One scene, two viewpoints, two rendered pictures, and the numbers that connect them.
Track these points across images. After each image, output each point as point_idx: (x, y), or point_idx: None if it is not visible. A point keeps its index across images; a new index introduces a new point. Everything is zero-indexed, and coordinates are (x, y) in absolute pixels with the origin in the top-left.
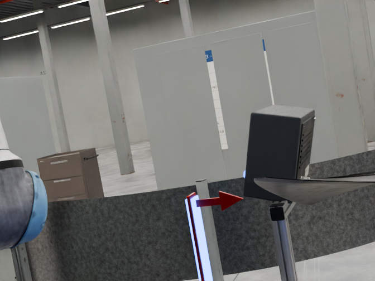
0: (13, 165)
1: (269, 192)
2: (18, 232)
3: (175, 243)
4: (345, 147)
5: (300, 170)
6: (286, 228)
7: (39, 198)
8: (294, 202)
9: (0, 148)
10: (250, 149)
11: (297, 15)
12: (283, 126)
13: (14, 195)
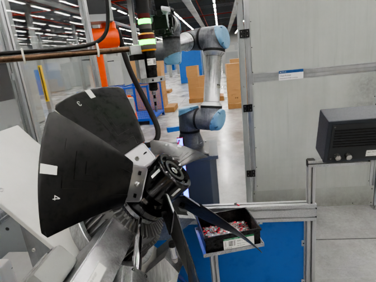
0: (210, 107)
1: (319, 151)
2: (207, 127)
3: None
4: None
5: (341, 149)
6: (308, 171)
7: (213, 119)
8: (344, 164)
9: (210, 100)
10: (318, 127)
11: None
12: (324, 122)
13: (206, 116)
